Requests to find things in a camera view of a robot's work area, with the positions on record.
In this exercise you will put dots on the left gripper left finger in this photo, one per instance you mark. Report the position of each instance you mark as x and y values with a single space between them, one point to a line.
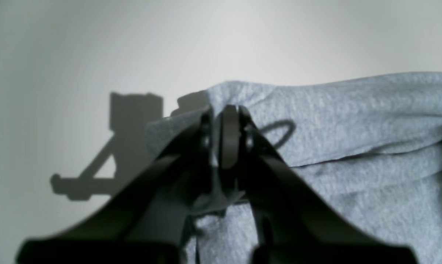
144 222

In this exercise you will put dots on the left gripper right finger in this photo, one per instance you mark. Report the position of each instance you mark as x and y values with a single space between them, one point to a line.
293 224

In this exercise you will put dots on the grey T-shirt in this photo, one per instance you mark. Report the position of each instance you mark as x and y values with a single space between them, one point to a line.
371 147

